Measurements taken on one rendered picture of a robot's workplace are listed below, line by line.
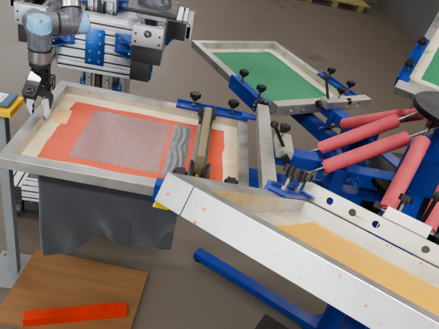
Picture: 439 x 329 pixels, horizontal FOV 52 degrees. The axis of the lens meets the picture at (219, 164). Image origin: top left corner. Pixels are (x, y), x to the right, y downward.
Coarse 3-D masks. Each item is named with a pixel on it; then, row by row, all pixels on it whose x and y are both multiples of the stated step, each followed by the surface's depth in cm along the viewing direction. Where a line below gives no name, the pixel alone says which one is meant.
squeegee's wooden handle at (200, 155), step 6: (204, 108) 176; (210, 108) 176; (204, 114) 171; (210, 114) 172; (204, 120) 167; (210, 120) 169; (204, 126) 164; (204, 132) 160; (204, 138) 157; (198, 144) 156; (204, 144) 153; (198, 150) 150; (204, 150) 150; (198, 156) 147; (204, 156) 148; (198, 162) 148; (198, 168) 150
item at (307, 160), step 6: (294, 150) 166; (300, 150) 167; (294, 156) 163; (300, 156) 164; (306, 156) 165; (312, 156) 166; (318, 156) 166; (276, 162) 165; (300, 162) 164; (306, 162) 164; (312, 162) 164; (318, 162) 164; (300, 168) 166; (306, 168) 166; (312, 168) 166
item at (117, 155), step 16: (64, 128) 163; (48, 144) 153; (64, 144) 155; (80, 144) 157; (96, 144) 159; (112, 144) 161; (128, 144) 163; (144, 144) 165; (64, 160) 148; (80, 160) 150; (96, 160) 151; (112, 160) 153; (128, 160) 155; (144, 160) 157; (160, 160) 159; (208, 160) 165; (144, 176) 149; (160, 176) 151
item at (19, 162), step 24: (96, 96) 184; (120, 96) 184; (216, 120) 188; (240, 120) 188; (24, 144) 148; (240, 144) 172; (24, 168) 139; (48, 168) 138; (72, 168) 140; (96, 168) 142; (240, 168) 159; (144, 192) 142
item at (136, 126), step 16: (80, 112) 174; (96, 112) 176; (112, 112) 179; (128, 112) 181; (80, 128) 165; (96, 128) 167; (112, 128) 170; (128, 128) 172; (144, 128) 174; (160, 128) 177; (192, 128) 182; (160, 144) 167; (192, 144) 172
